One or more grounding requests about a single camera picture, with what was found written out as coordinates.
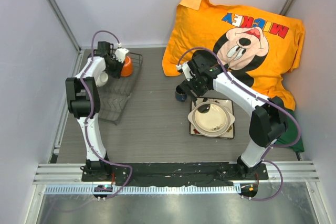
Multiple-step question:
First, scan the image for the large white oval dish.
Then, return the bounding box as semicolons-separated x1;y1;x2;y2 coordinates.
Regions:
187;101;235;137

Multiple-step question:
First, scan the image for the blue mug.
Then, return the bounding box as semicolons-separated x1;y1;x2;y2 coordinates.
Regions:
175;89;187;102

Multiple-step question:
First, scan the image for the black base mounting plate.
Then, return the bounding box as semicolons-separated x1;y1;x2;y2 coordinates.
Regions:
80;162;269;187

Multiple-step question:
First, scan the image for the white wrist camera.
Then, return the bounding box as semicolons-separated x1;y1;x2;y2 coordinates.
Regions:
176;61;194;81
114;44;129;63

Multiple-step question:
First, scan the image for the white ribbed bowl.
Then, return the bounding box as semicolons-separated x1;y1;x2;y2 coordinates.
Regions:
96;72;109;87

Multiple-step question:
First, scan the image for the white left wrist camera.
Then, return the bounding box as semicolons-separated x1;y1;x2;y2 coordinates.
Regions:
114;44;129;63

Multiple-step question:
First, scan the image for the aluminium frame rail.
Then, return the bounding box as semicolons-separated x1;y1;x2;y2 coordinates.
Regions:
33;161;320;185

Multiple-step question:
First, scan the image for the black wire dish rack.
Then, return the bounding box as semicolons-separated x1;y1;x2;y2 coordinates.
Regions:
98;52;143;125

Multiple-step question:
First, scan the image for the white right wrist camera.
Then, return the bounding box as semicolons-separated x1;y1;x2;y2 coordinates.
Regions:
176;61;194;81

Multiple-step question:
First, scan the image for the orange Mickey pillow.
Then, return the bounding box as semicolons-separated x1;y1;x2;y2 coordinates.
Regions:
162;0;305;110

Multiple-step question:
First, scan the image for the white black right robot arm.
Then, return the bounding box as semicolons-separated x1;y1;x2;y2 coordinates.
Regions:
176;54;289;179

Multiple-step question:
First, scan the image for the white slotted cable duct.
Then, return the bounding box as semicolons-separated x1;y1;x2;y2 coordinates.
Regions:
45;184;241;195

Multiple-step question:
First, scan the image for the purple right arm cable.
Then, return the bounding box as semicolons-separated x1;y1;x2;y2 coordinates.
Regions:
177;47;302;201

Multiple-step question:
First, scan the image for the small cream plate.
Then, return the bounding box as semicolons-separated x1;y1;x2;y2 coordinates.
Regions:
194;103;229;132

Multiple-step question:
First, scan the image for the square floral plate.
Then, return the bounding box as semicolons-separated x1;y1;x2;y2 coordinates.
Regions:
190;98;235;140

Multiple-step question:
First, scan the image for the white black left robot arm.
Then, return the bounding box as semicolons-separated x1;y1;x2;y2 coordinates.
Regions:
65;41;129;182

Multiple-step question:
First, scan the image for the orange mug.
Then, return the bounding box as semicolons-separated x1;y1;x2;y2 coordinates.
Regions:
121;56;133;77

